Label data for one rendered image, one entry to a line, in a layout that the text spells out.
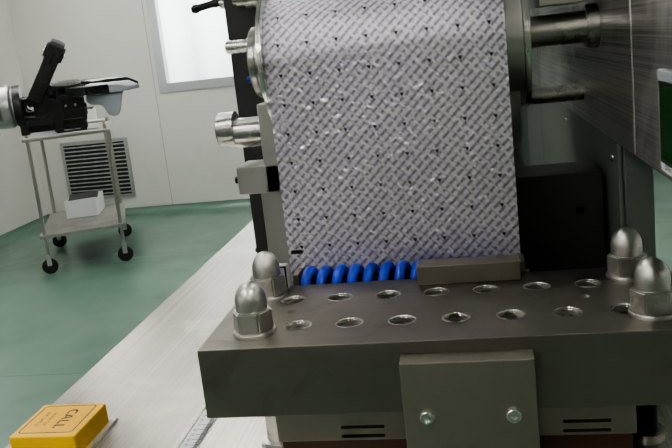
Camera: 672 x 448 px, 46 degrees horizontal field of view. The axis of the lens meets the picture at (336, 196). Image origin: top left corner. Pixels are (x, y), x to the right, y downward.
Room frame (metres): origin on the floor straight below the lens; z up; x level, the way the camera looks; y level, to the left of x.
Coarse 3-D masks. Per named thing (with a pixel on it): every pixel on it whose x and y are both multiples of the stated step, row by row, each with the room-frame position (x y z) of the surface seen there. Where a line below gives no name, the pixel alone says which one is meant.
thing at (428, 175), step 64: (320, 128) 0.78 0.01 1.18; (384, 128) 0.77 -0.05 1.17; (448, 128) 0.76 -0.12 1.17; (320, 192) 0.78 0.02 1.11; (384, 192) 0.77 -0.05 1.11; (448, 192) 0.76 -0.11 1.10; (512, 192) 0.75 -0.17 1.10; (320, 256) 0.78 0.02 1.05; (384, 256) 0.77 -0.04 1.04; (448, 256) 0.76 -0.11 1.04
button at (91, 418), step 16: (32, 416) 0.75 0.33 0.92; (48, 416) 0.74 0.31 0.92; (64, 416) 0.74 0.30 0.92; (80, 416) 0.73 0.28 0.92; (96, 416) 0.74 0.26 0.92; (16, 432) 0.71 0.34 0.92; (32, 432) 0.71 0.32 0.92; (48, 432) 0.71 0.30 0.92; (64, 432) 0.70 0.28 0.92; (80, 432) 0.70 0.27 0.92; (96, 432) 0.73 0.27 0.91
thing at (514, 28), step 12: (504, 0) 0.76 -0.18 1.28; (516, 0) 0.76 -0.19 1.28; (504, 12) 0.76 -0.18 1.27; (516, 12) 0.76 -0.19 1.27; (516, 24) 0.75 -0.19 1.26; (516, 36) 0.75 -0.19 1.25; (516, 48) 0.75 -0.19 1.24; (516, 60) 0.76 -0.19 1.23; (516, 72) 0.76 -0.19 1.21; (516, 84) 0.78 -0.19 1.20
